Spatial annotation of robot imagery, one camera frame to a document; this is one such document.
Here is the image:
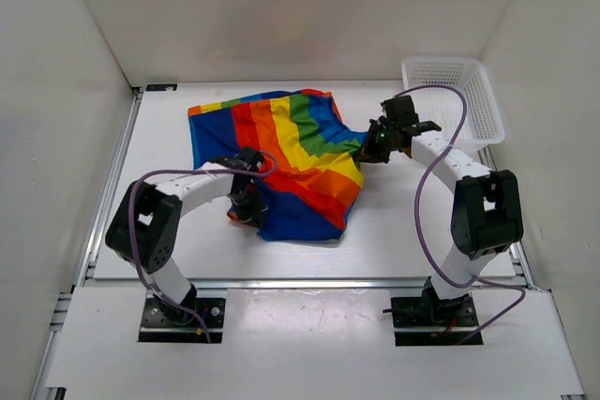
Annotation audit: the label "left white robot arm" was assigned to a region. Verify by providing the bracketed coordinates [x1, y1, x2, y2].
[105, 163, 270, 325]

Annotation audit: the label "black label sticker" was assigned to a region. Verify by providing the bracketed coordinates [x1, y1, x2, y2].
[145, 83, 178, 92]

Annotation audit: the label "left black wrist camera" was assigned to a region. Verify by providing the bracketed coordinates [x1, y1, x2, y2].
[214, 146, 265, 174]

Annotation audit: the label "white plastic basket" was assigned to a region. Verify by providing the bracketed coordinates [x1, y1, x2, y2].
[401, 56, 505, 153]

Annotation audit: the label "rainbow striped shorts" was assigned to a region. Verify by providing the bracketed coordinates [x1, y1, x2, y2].
[187, 89, 367, 242]

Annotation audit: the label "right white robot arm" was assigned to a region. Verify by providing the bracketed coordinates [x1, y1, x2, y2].
[358, 117, 523, 325]

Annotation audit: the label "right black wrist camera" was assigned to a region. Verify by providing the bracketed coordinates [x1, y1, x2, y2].
[381, 96, 419, 129]

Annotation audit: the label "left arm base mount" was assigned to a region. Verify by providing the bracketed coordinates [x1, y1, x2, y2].
[138, 294, 226, 344]

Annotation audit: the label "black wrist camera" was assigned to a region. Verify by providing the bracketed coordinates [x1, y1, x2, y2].
[381, 96, 419, 129]
[214, 146, 265, 174]

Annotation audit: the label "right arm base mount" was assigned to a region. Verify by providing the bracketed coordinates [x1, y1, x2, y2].
[382, 288, 484, 347]

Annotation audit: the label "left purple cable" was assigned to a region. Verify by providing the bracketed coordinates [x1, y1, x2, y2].
[129, 150, 278, 343]

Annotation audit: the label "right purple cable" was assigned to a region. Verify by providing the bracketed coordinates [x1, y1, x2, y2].
[397, 85, 526, 345]

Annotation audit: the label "left aluminium rail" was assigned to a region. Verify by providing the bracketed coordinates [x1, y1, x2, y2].
[29, 86, 145, 399]

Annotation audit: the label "purple cable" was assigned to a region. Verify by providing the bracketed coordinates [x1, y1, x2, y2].
[397, 85, 526, 345]
[129, 150, 278, 343]

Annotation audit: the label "front aluminium rail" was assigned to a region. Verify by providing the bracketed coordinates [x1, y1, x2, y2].
[83, 274, 526, 290]

